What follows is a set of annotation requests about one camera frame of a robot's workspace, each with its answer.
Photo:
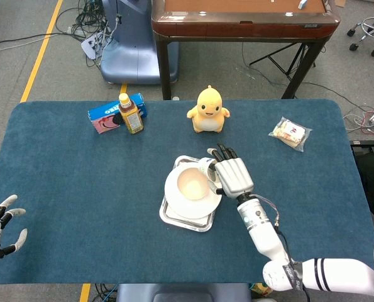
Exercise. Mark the brown wooden game table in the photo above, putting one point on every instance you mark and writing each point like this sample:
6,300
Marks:
237,22

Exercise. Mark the blue Oreo cookie box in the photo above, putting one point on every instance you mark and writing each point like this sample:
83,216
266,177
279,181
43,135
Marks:
106,121

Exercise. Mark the amber tea bottle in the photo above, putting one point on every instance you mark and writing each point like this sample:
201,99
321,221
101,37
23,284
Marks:
131,118

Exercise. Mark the blue-grey machine base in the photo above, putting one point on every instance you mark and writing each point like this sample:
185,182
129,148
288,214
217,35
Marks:
133,47

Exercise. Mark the white deep plate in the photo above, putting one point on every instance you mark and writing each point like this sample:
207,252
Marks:
180,204

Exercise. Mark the silver metal tray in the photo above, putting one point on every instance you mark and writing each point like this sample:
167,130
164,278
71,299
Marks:
186,225

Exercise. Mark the chrome office chair base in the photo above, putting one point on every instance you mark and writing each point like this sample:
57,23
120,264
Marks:
370,31

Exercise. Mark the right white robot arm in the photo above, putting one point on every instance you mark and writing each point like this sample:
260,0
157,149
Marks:
268,232

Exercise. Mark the colourful snack bag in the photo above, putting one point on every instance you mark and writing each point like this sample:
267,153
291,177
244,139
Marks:
259,288

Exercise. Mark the yellow plush duck toy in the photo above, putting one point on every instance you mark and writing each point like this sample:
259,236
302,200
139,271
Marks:
208,110

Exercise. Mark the blue-grey robot torso base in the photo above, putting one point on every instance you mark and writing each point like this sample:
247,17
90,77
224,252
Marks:
183,293

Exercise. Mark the blue carpet table mat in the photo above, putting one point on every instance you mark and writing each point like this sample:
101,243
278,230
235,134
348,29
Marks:
80,188

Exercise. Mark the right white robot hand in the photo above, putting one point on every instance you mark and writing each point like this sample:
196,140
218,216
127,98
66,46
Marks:
234,177

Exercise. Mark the white paper cup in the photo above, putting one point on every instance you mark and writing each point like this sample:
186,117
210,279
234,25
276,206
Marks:
205,166

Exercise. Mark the black furniture piece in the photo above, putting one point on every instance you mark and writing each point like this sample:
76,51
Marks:
373,176

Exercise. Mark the white floor power strip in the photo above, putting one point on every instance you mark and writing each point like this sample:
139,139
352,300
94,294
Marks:
90,45

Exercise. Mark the clear snack packet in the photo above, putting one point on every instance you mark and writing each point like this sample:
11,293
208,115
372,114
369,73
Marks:
289,132

